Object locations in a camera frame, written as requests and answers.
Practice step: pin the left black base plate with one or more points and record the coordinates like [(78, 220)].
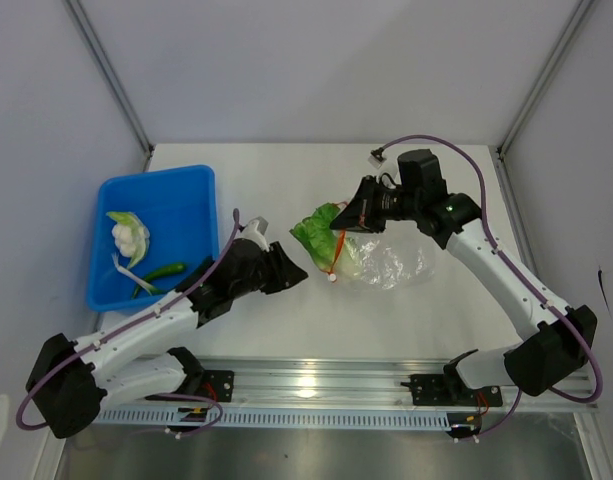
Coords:
[(217, 385)]

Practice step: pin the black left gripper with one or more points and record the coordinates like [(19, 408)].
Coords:
[(284, 272)]

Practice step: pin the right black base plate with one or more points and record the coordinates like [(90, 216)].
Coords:
[(441, 390)]

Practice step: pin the white cauliflower with leaves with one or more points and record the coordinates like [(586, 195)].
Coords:
[(131, 236)]

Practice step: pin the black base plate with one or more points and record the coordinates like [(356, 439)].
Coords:
[(441, 390), (217, 385)]

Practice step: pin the green chili pepper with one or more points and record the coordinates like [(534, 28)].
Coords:
[(172, 269)]

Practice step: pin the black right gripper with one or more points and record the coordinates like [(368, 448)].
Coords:
[(361, 209)]

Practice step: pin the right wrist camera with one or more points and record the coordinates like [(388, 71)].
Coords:
[(377, 158)]

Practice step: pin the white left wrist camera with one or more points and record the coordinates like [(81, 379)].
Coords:
[(255, 231)]

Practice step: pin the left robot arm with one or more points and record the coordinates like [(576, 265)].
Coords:
[(73, 381)]

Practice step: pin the left aluminium frame post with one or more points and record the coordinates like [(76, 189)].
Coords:
[(102, 60)]

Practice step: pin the right aluminium frame post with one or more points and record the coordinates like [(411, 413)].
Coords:
[(552, 163)]

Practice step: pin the aluminium mounting rail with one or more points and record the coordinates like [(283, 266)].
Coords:
[(322, 383)]

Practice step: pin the clear zip top bag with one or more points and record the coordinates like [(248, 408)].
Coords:
[(391, 260)]

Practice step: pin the blue plastic bin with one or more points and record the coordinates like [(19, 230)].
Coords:
[(177, 205)]

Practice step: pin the green lettuce leaf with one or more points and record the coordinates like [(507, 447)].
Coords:
[(332, 252)]

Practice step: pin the aluminium frame post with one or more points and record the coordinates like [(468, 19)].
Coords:
[(102, 60), (552, 163)]

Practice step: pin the white slotted cable duct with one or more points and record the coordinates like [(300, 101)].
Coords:
[(277, 418)]

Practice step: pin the green onion stalk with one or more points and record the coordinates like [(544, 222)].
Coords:
[(142, 283)]

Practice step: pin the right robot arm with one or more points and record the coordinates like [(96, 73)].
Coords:
[(555, 338)]

